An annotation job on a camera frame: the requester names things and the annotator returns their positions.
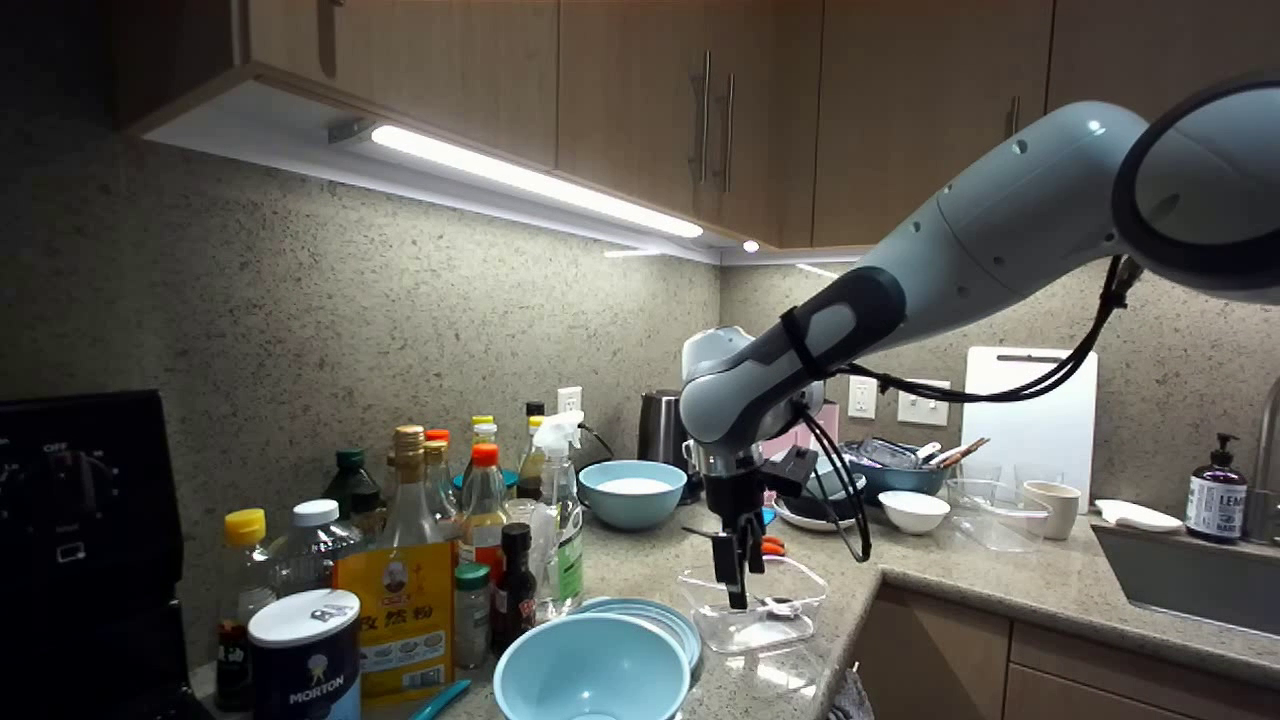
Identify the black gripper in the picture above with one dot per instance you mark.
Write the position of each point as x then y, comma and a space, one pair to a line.
736, 503

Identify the metal spoon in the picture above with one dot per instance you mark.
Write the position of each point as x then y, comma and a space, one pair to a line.
784, 611

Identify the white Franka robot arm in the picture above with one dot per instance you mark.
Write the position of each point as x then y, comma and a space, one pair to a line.
1002, 226

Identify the black bowl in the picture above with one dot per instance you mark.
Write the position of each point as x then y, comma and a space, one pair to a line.
832, 489

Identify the light blue bowl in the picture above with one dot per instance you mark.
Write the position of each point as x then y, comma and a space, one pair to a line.
594, 674
633, 499

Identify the white bowl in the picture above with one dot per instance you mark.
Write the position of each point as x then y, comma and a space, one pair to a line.
915, 510

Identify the wooden spoon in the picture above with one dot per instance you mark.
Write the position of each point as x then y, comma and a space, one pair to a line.
962, 448

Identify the clear plastic container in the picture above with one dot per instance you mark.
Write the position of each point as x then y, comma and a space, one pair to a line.
794, 655

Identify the pink knife block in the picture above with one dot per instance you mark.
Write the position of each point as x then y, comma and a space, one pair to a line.
820, 429

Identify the black steel kettle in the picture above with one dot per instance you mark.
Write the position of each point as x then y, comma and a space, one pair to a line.
663, 425

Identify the clear spray bottle green label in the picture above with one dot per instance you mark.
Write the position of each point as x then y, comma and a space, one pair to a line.
564, 533

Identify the large dark blue dish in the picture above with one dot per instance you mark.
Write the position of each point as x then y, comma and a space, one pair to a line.
906, 479

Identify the small dark sauce bottle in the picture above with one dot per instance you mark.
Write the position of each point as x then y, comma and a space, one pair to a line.
513, 592

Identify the clear glass container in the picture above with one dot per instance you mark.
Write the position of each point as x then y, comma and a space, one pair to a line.
994, 515

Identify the small green capped jar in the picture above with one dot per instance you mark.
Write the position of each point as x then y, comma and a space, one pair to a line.
472, 621

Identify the under-cabinet light strip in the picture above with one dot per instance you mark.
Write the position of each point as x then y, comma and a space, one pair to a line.
805, 266
534, 181

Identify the beige cup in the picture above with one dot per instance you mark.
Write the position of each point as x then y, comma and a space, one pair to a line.
1053, 510

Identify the white cutting board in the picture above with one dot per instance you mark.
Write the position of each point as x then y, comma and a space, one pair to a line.
1032, 425

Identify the bottle with orange cap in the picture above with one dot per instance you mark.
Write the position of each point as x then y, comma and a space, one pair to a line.
437, 463

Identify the teal flat utensil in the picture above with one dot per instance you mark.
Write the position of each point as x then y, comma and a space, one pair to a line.
443, 699

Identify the wooden lower cabinets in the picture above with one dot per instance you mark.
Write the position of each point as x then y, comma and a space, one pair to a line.
1067, 665

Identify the wooden cabinets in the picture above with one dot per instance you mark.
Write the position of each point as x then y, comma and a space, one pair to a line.
1067, 665
465, 66

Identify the amber oil bottle yellow label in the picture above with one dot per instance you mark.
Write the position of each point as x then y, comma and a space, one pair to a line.
396, 601

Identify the white folded cloth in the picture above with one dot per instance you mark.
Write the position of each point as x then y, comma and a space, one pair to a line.
1136, 515

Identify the dark green glass bottle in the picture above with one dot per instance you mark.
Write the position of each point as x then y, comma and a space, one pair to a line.
355, 485

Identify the clear bottle white cap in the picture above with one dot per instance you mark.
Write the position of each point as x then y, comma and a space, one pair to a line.
322, 546

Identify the steel sink basin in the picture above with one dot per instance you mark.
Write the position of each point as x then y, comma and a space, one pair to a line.
1186, 580

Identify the blue white salt canister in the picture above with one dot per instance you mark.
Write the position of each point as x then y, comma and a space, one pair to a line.
305, 660

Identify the dark soap pump bottle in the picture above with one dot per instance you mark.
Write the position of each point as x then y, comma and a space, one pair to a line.
1217, 503

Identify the dark bottle yellow screw cap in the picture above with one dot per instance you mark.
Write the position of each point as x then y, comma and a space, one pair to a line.
247, 585

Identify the metal faucet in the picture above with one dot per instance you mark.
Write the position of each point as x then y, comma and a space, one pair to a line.
1268, 445

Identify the wooden upper cabinets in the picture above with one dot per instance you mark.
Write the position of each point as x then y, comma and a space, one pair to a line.
465, 66

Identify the black coffee machine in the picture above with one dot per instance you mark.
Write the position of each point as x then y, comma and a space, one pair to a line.
81, 533

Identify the white wall outlet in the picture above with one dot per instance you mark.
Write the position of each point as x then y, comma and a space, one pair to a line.
571, 396
861, 396

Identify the white wall switch plate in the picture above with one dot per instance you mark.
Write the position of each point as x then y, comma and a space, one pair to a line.
920, 403

